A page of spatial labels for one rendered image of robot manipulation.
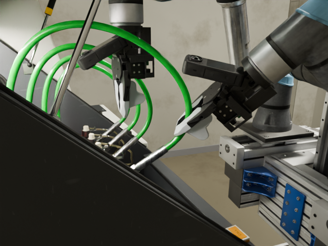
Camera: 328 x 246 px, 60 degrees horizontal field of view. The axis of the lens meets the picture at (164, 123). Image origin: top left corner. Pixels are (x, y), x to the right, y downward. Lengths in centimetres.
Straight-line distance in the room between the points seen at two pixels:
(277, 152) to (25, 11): 100
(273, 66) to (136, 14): 30
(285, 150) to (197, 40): 215
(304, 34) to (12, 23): 78
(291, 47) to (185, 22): 265
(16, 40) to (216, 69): 65
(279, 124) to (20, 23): 95
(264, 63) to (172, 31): 259
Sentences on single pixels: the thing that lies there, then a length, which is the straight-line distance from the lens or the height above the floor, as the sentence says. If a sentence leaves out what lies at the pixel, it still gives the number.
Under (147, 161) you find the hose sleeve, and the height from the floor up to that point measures 114.
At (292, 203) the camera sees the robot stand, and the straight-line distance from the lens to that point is 110.
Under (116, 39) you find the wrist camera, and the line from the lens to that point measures 64.
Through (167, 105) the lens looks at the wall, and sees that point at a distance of 316.
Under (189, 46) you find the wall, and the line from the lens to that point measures 315.
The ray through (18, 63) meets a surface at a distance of 62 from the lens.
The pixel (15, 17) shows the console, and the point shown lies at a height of 144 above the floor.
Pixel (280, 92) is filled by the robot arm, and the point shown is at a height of 119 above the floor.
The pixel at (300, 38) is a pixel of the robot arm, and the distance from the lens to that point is 52.
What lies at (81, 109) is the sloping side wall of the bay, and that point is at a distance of 99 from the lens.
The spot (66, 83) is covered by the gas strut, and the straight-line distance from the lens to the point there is 33.
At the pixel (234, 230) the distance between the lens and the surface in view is 73.
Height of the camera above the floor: 141
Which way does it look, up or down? 18 degrees down
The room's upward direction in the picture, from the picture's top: straight up
